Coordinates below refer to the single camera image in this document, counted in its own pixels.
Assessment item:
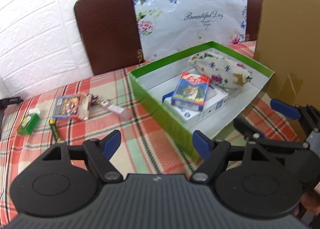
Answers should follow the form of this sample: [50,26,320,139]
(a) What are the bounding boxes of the pink keychain drive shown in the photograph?
[88,93,132,121]

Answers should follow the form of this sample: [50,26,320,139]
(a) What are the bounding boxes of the red blue card pack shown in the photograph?
[171,72,210,111]

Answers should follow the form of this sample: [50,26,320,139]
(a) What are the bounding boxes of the purple card box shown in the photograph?
[53,94,83,119]

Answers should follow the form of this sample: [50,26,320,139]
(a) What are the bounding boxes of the green yellow battery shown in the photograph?
[49,119,62,142]

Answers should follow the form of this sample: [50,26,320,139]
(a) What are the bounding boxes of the floral fabric pouch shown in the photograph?
[189,52,253,89]

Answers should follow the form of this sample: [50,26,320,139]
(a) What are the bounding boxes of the green small bottle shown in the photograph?
[17,108,41,135]

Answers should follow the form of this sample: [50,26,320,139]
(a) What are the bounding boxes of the person's right hand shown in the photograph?
[294,187,319,228]

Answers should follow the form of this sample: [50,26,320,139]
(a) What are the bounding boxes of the plaid red bed sheet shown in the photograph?
[0,40,301,228]

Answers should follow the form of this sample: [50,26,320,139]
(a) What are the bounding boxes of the white blue device box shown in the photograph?
[162,85,229,129]

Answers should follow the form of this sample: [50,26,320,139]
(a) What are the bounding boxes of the green storage box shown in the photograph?
[130,41,273,161]

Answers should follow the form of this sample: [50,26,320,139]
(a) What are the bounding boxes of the brown cardboard box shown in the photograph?
[254,0,320,108]

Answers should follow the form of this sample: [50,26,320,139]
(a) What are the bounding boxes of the dark brown headboard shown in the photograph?
[74,0,144,75]

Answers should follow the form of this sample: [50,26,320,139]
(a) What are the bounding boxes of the floral white pillow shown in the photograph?
[132,0,248,61]

